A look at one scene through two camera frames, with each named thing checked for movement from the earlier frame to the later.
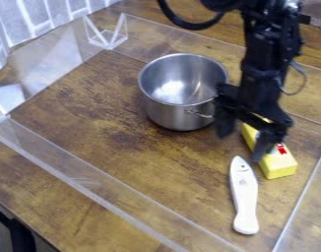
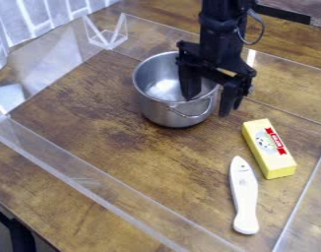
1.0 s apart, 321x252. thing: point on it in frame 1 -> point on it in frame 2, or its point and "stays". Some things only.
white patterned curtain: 21,18 stays
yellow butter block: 277,161 stays
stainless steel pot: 179,84 stays
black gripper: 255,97 -> 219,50
